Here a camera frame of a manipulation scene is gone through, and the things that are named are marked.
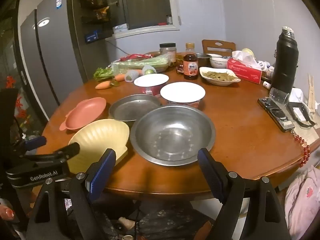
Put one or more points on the chilli sauce jar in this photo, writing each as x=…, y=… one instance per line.
x=179, y=65

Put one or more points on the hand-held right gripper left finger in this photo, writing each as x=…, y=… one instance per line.
x=102, y=173

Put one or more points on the grey refrigerator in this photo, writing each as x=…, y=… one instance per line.
x=50, y=50

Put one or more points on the small steel bowl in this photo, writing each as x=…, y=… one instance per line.
x=203, y=58

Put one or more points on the white flat box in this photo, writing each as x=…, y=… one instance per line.
x=121, y=28

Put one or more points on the celery in plastic bag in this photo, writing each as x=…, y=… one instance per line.
x=140, y=64

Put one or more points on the small white bottle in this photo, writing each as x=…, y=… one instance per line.
x=265, y=66
x=266, y=84

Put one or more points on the wooden chopsticks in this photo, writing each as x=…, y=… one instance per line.
x=310, y=92

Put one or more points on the white bowl with blue pattern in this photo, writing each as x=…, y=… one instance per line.
x=219, y=61

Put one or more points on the metal clamp mount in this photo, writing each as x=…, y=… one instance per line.
x=275, y=113

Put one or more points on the person's left hand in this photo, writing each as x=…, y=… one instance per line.
x=7, y=213

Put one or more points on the white window frame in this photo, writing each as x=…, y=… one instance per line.
x=147, y=7

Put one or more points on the yellow shell-shaped plate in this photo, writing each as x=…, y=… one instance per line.
x=100, y=138

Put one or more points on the round steel plate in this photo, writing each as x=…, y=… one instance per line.
x=133, y=107

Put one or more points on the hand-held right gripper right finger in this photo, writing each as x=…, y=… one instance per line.
x=210, y=172

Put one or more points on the red snack bag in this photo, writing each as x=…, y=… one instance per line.
x=135, y=56

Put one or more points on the glass door with red decorations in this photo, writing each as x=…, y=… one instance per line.
x=15, y=105

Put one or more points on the clear glass cup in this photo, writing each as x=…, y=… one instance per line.
x=278, y=95

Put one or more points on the red tissue box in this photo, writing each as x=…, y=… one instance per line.
x=246, y=69

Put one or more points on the large steel bowl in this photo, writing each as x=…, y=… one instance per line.
x=172, y=135

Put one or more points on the black hanging rack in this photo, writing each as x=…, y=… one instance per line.
x=96, y=5

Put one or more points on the brown sauce bottle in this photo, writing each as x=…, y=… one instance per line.
x=191, y=65

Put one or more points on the orange carrot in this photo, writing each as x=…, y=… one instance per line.
x=105, y=85
x=119, y=77

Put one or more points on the white plate of green beans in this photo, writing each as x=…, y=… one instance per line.
x=220, y=76

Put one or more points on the pink garment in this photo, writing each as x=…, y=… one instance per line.
x=302, y=200

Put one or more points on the red white-lidded noodle bowl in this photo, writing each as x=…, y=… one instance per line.
x=182, y=93
x=151, y=82

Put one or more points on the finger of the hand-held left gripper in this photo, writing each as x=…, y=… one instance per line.
x=36, y=143
x=71, y=150

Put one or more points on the black thermos flask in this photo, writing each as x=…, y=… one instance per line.
x=285, y=62

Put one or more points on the green fruit in foam net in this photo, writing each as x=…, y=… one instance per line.
x=148, y=70
x=132, y=75

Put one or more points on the wooden chair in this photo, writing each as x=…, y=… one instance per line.
x=218, y=47

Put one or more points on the blue box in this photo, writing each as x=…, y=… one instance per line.
x=91, y=36

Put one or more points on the clear jar with dark lid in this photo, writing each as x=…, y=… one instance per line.
x=168, y=51

